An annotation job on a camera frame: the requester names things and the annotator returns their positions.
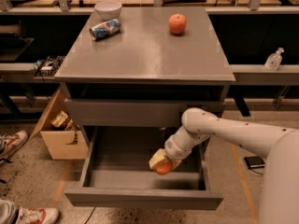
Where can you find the snack packet in crate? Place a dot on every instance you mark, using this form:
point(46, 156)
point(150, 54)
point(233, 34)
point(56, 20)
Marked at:
point(62, 121)

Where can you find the red apple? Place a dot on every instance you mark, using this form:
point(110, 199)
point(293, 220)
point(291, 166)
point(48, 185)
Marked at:
point(177, 24)

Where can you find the black foot pedal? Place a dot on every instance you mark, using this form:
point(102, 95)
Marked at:
point(254, 162)

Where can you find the clear hand sanitizer bottle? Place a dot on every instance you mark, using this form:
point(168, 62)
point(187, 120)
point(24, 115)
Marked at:
point(273, 61)

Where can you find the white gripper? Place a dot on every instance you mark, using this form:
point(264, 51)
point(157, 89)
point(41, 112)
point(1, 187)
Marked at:
point(173, 147)

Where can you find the white bowl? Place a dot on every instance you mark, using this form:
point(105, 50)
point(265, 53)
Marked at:
point(108, 10)

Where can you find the open grey middle drawer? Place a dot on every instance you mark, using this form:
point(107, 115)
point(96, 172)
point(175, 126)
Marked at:
point(116, 173)

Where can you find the crushed blue soda can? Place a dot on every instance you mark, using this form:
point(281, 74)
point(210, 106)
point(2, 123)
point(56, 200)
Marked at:
point(105, 29)

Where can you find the black white patterned box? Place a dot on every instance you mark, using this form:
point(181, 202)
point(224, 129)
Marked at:
point(49, 66)

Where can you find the red white sneaker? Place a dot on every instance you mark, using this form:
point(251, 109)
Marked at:
point(37, 216)
point(9, 144)

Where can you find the lower red white sneaker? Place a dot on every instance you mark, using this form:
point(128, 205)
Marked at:
point(37, 216)

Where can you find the orange fruit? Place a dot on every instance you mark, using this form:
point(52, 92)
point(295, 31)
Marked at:
point(163, 168)

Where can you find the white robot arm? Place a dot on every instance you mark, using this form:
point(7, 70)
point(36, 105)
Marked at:
point(278, 146)

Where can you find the wooden crate on floor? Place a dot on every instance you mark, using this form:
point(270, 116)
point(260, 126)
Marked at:
point(61, 144)

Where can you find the grey drawer cabinet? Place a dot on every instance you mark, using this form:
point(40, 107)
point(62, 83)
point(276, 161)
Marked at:
point(144, 76)

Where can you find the upper red white sneaker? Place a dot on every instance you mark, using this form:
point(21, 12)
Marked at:
point(9, 144)

